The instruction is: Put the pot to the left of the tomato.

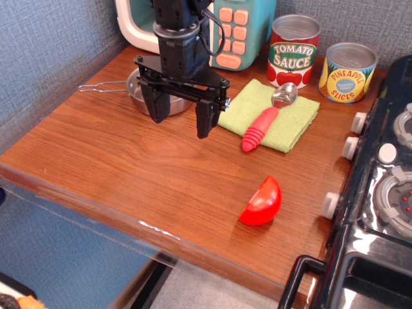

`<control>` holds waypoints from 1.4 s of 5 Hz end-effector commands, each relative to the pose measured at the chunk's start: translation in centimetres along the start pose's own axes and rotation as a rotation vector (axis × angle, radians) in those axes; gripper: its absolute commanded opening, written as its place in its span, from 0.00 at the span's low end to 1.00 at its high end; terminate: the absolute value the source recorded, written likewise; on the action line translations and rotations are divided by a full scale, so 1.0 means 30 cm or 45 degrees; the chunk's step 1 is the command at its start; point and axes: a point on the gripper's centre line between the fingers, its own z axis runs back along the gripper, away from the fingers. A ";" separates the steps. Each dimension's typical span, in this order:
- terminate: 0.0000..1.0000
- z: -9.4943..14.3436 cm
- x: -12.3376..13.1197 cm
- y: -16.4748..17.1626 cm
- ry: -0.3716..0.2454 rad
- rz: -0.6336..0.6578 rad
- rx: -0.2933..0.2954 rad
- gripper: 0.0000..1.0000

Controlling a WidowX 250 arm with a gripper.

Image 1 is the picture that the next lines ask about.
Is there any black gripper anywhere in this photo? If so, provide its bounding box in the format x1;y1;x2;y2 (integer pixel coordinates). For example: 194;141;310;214
135;32;230;139

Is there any small steel pot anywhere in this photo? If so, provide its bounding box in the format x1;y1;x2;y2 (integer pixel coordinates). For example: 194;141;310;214
77;68;192;116

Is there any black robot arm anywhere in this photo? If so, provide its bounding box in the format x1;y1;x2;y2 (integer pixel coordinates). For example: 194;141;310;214
135;1;230;139

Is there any green folded cloth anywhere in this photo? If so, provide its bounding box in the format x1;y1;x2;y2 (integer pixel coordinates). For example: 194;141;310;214
218;79;320;153

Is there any teal toy microwave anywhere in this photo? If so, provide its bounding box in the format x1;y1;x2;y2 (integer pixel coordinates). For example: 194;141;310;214
115;0;277;71

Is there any red tomato half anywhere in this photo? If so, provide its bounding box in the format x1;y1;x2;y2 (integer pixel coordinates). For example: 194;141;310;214
238;175;282;226

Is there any tomato sauce can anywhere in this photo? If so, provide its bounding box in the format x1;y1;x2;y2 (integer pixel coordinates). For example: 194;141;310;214
267;14;321;89

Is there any pineapple slices can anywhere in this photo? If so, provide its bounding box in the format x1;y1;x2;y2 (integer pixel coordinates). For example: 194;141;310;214
319;42;379;104

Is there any clear acrylic table guard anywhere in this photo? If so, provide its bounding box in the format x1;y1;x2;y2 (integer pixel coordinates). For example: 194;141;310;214
1;180;277;308

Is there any black toy stove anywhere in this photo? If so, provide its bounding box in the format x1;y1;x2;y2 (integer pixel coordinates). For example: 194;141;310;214
279;55;411;308

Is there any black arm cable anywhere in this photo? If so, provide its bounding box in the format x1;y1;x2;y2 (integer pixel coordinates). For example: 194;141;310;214
194;8;226;57

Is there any red handled metal scoop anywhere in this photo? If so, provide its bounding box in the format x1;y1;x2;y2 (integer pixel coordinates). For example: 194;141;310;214
241;82;298;152

